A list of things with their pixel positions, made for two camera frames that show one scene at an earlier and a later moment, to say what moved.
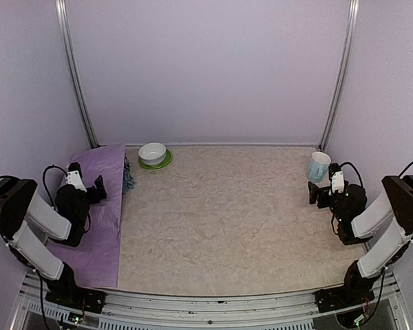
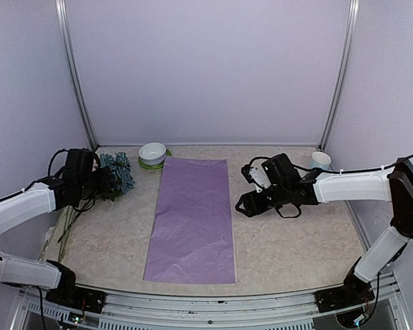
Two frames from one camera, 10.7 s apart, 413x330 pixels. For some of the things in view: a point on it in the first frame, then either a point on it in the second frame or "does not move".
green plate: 164,164 does not move
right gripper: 314,193 to 250,201
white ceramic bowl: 152,153 does not move
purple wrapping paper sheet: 94,262 to 191,240
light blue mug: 319,166 does not move
